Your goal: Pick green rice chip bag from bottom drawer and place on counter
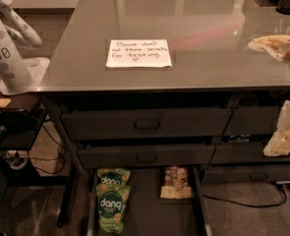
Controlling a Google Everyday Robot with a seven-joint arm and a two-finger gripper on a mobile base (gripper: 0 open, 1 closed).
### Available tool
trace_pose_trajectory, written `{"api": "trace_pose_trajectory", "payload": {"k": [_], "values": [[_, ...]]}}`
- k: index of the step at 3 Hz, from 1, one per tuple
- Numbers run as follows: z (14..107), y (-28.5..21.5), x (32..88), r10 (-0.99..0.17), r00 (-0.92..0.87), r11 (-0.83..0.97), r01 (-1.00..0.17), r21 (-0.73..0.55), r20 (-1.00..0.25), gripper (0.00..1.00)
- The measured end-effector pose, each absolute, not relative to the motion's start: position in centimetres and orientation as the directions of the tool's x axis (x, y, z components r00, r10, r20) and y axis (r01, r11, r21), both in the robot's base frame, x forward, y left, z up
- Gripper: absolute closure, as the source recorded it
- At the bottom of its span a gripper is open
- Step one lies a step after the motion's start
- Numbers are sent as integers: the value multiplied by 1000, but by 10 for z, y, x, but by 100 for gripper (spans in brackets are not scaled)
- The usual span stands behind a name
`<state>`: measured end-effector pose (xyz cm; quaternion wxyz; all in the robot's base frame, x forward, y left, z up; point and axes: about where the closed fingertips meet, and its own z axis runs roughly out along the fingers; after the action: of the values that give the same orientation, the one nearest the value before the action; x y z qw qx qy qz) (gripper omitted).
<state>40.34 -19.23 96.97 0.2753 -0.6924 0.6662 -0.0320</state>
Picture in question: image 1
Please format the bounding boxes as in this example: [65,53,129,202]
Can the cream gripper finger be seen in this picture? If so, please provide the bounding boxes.
[248,34,290,62]
[263,100,290,157]

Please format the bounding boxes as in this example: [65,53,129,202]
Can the green dang chip bag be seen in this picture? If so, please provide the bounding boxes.
[97,168,131,185]
[96,184,131,234]

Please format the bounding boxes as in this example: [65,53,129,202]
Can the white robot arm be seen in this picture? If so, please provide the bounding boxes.
[248,35,290,157]

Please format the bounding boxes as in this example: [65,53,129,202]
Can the top right grey drawer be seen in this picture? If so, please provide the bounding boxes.
[225,106,279,136]

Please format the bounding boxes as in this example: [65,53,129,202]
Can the grey drawer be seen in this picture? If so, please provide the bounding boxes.
[210,142,290,164]
[203,164,290,183]
[78,144,214,168]
[61,107,231,141]
[225,106,279,136]

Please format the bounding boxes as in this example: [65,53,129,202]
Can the middle right grey drawer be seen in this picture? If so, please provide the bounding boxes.
[210,142,290,164]

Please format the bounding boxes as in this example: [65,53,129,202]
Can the top left grey drawer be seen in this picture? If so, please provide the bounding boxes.
[61,107,231,141]

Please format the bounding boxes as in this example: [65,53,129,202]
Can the bottom right grey drawer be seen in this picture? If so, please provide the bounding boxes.
[203,164,290,183]

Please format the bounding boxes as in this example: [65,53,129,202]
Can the brown snack bag in drawer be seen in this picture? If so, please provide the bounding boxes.
[160,166,194,200]

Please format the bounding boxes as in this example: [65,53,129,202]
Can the middle left grey drawer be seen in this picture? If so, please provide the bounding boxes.
[78,144,214,168]

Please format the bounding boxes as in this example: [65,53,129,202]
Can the open bottom left drawer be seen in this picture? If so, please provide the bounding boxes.
[87,166,212,236]

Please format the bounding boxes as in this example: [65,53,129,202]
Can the white handwritten paper note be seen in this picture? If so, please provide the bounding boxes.
[106,39,172,68]

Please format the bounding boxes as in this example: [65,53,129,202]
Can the white power strip on floor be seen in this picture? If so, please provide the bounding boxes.
[6,150,28,170]

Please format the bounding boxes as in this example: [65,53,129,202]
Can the black side shelf left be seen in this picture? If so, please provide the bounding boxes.
[0,91,48,189]

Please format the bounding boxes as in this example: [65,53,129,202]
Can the white dotted robot left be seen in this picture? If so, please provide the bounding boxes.
[0,0,50,95]

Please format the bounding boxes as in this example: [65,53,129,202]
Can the black floor cable right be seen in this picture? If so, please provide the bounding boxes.
[203,183,288,209]

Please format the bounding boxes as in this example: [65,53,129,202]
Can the black cables under shelf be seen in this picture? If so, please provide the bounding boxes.
[27,115,68,175]

